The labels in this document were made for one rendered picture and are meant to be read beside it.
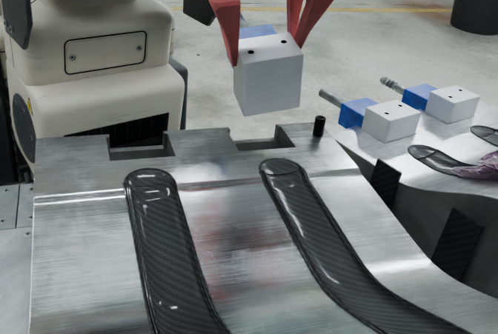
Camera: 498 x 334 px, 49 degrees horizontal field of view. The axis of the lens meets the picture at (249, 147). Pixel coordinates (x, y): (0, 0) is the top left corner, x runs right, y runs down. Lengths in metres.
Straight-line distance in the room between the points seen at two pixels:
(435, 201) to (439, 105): 0.19
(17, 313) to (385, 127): 0.39
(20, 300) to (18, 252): 0.06
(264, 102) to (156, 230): 0.14
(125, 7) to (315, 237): 0.52
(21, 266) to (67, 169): 0.10
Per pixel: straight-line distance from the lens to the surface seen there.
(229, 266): 0.36
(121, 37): 0.81
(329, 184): 0.45
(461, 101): 0.68
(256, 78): 0.44
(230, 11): 0.40
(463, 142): 0.65
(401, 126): 0.61
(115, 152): 0.50
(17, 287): 0.48
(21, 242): 0.52
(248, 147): 0.52
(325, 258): 0.39
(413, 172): 0.56
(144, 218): 0.40
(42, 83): 0.80
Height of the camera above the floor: 1.13
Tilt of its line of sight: 30 degrees down
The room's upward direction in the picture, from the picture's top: 6 degrees clockwise
